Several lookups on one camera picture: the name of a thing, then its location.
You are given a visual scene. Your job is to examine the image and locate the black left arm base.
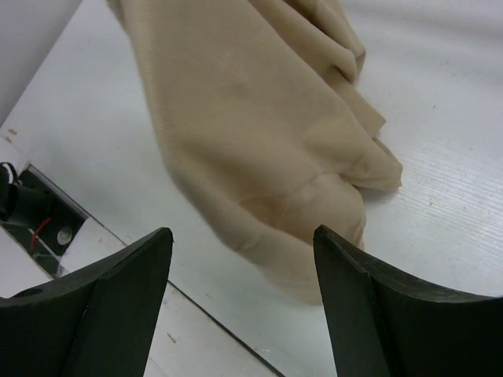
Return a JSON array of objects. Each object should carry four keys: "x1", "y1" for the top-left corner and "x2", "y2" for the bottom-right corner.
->
[{"x1": 1, "y1": 162, "x2": 86, "y2": 278}]

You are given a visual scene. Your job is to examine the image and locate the beige t shirt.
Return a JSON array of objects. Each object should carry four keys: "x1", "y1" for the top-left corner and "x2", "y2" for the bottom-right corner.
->
[{"x1": 108, "y1": 1, "x2": 402, "y2": 305}]

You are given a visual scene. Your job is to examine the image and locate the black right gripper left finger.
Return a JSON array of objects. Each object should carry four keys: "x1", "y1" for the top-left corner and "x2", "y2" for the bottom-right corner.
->
[{"x1": 1, "y1": 228, "x2": 173, "y2": 376}]

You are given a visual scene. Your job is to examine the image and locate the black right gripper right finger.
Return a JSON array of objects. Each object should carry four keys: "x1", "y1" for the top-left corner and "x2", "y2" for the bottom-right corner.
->
[{"x1": 314, "y1": 225, "x2": 502, "y2": 376}]

